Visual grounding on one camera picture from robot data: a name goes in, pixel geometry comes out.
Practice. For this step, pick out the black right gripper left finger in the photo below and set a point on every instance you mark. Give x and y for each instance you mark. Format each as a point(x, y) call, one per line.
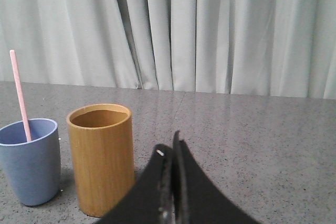
point(150, 199)

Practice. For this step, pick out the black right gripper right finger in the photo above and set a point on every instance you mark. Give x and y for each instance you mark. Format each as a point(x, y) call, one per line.
point(196, 198)

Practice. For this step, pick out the blue plastic cup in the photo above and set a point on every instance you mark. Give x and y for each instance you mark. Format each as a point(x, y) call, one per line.
point(32, 168)

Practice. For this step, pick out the bamboo cylindrical holder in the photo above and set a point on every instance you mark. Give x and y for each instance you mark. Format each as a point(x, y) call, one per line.
point(102, 155)

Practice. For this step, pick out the white pleated curtain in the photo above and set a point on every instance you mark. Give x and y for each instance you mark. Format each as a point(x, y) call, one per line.
point(258, 47)

